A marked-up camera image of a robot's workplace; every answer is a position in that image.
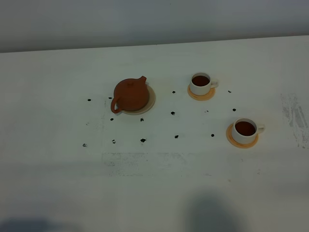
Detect brown clay teapot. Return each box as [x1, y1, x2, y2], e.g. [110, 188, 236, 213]
[111, 76, 150, 114]

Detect beige teapot saucer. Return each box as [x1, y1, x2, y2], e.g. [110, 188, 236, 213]
[122, 86, 156, 115]

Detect far white teacup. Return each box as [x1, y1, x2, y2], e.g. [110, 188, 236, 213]
[189, 72, 219, 96]

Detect white teacup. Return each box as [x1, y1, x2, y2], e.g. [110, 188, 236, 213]
[231, 117, 266, 145]
[189, 72, 219, 96]

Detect far orange coaster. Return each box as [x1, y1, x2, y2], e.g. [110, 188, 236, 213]
[187, 86, 216, 101]

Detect orange coaster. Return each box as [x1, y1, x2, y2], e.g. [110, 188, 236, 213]
[187, 86, 216, 101]
[226, 124, 259, 149]

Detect near orange coaster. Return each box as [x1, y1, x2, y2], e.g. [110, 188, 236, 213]
[226, 124, 259, 149]

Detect near white teacup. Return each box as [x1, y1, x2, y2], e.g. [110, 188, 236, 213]
[231, 117, 266, 145]

